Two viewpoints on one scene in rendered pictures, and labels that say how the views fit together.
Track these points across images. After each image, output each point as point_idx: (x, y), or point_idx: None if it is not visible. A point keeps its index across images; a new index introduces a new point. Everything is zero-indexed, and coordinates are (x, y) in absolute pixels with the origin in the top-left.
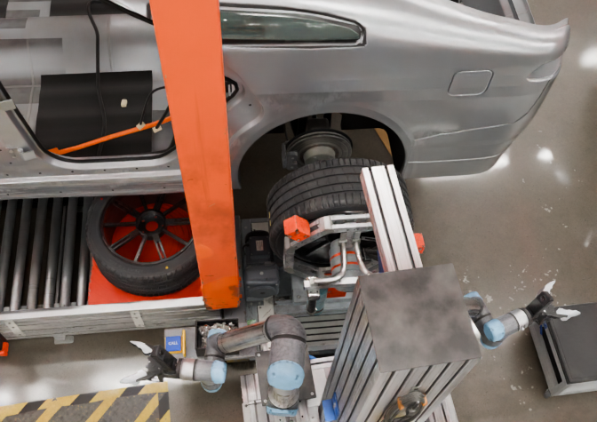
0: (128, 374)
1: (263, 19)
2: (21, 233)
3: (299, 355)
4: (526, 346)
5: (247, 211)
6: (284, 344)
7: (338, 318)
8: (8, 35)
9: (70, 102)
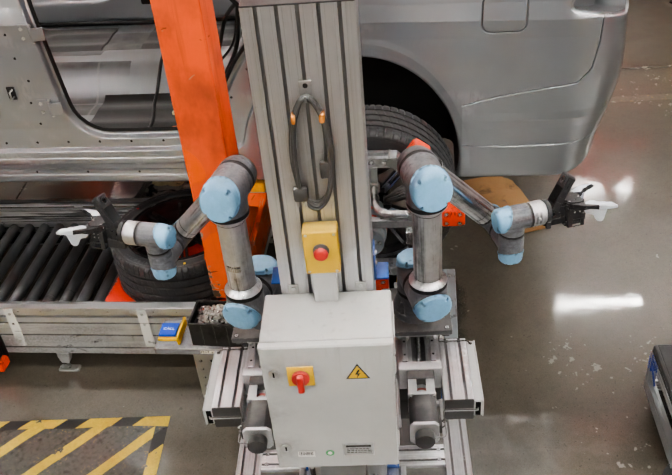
0: (128, 405)
1: None
2: (55, 253)
3: (238, 177)
4: (644, 420)
5: None
6: (224, 166)
7: None
8: (83, 59)
9: (125, 114)
